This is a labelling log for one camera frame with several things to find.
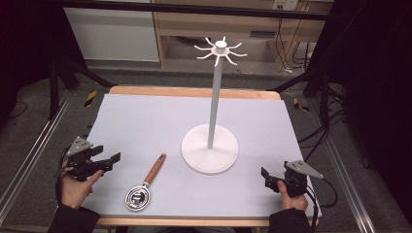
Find dark curtain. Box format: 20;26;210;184
307;0;412;224
0;0;66;127

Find black hanging cables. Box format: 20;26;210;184
274;18;314;73

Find person's right hand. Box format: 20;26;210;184
277;180;309;213

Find wooden handled metal strainer spoon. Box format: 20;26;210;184
124;152;167;213

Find pale purple table mat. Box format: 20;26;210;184
81;93;323;218

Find right hand-held gripper cable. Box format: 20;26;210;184
303;176;339;233

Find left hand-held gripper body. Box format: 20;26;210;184
65;136;105;183

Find white power strip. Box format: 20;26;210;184
271;0;299;12

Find metal floor rail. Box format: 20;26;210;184
309;96;378;233
0;89;74;225

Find black metal stand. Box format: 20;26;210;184
266;68;348;128
48;52;116;121

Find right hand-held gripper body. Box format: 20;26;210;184
277;159;325;199

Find black metal crossbar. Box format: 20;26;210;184
60;0;328;21

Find yellow black striped tape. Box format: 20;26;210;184
292;97;311;113
84;89;98;108

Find black floor cables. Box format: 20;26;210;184
296;108;348;163

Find person's left hand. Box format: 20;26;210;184
59;170;105;210

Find white panel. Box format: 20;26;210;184
63;7;160;63

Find white hook stand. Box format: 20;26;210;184
180;36;249;176

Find wooden desk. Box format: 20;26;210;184
151;0;335;72

